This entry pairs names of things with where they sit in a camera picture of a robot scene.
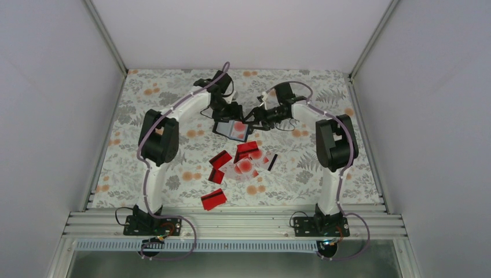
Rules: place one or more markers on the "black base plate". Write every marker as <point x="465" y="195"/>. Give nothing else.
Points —
<point x="319" y="225"/>
<point x="140" y="223"/>

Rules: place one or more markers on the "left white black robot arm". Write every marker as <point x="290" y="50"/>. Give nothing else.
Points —
<point x="159" y="138"/>

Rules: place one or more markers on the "white card black stripe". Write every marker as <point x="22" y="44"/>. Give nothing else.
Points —
<point x="269" y="160"/>

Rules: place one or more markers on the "aluminium rail frame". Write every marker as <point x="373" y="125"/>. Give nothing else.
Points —
<point x="263" y="228"/>

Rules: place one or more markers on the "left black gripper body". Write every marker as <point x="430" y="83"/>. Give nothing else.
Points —
<point x="220" y="110"/>

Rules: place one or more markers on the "white card red circles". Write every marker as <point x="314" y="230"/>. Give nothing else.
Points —
<point x="239" y="131"/>

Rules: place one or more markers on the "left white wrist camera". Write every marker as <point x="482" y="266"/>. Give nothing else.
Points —
<point x="229" y="99"/>

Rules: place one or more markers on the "red card left tilted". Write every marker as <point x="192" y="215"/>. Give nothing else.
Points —
<point x="220" y="159"/>

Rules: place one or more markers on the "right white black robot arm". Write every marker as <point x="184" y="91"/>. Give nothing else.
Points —
<point x="336" y="144"/>

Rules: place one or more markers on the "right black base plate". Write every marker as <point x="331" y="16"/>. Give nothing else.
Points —
<point x="319" y="225"/>

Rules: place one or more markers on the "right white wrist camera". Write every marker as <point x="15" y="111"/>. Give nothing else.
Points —
<point x="263" y="100"/>

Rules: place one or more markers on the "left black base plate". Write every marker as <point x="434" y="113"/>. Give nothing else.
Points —
<point x="140" y="223"/>

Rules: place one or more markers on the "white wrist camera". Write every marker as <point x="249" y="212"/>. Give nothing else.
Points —
<point x="229" y="99"/>
<point x="263" y="100"/>

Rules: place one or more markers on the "red card black stripe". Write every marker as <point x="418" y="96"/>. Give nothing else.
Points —
<point x="213" y="199"/>

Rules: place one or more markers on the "floral patterned table mat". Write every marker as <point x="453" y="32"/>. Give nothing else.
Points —
<point x="296" y="177"/>

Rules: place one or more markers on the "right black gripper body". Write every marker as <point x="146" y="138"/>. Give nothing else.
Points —
<point x="267" y="120"/>

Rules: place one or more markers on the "red card lower left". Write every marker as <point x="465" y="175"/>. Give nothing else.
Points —
<point x="216" y="176"/>

